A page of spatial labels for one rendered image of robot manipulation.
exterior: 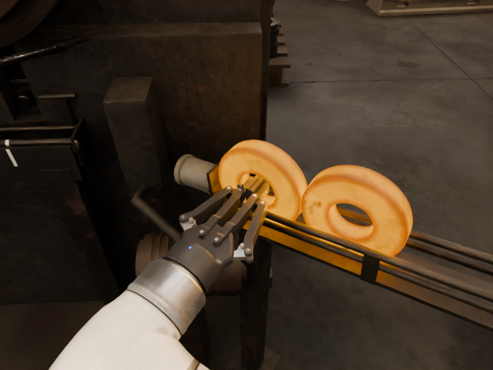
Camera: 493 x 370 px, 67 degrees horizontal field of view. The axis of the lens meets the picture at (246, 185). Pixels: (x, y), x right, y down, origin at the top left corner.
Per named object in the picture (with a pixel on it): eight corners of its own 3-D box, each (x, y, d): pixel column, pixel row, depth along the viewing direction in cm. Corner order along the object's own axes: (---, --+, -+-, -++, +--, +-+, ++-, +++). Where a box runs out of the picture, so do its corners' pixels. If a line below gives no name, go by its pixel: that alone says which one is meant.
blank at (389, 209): (309, 152, 54) (299, 164, 52) (423, 181, 47) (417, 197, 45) (309, 227, 64) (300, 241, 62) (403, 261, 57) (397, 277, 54)
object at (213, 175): (237, 196, 73) (230, 150, 66) (239, 197, 73) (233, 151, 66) (215, 219, 69) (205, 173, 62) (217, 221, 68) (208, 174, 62)
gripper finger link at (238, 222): (208, 239, 51) (217, 244, 50) (253, 188, 57) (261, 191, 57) (212, 255, 54) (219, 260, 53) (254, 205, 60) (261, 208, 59)
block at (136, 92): (137, 169, 87) (113, 73, 71) (172, 168, 88) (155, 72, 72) (129, 201, 79) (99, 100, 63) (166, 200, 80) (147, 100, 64)
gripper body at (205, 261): (163, 277, 54) (202, 233, 59) (210, 307, 50) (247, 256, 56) (151, 248, 48) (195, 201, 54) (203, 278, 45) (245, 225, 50)
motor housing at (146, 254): (173, 337, 115) (141, 219, 79) (245, 334, 116) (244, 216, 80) (169, 382, 105) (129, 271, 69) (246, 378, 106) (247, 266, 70)
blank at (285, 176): (223, 129, 61) (210, 139, 59) (309, 152, 54) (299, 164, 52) (233, 200, 71) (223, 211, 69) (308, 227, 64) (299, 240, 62)
